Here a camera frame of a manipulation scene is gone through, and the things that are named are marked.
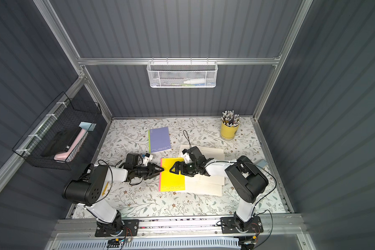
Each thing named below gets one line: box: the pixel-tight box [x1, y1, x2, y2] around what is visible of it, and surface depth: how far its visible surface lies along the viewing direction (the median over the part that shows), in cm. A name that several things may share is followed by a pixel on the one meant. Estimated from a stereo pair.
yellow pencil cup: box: [220, 120, 240, 141], surface depth 103 cm
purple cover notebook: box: [147, 126, 172, 154], surface depth 111 cm
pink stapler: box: [53, 128, 88, 164], surface depth 66 cm
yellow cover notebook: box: [158, 157, 186, 192], surface depth 90 cm
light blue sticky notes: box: [78, 121, 92, 130], surface depth 83 cm
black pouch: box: [41, 127, 82, 159], surface depth 68 cm
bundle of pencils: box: [220, 109, 242, 127], surface depth 98 cm
